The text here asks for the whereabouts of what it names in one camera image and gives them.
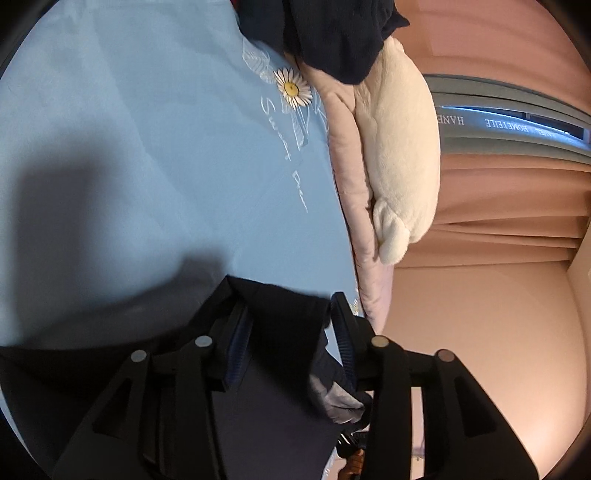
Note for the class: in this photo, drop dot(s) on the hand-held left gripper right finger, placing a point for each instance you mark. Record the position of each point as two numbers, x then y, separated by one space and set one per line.
344 341

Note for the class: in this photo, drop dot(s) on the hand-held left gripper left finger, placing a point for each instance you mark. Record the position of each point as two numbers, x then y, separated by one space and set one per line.
238 355

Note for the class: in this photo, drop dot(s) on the navy blue jacket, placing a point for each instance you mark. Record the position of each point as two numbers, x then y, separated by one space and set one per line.
272 415

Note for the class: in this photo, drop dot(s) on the pink quilt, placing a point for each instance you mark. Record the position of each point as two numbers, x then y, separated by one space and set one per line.
346 161

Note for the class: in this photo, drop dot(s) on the large white pillow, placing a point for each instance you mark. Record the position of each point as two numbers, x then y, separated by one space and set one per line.
401 152

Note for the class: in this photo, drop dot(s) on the pink curtain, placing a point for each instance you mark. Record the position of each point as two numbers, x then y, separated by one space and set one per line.
508 198
485 37

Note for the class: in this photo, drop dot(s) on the blue floral bed sheet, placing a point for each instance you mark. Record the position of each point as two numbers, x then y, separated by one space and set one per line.
138 115

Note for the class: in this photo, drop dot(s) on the dark navy garment pile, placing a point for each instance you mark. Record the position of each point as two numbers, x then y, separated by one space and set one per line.
332 37

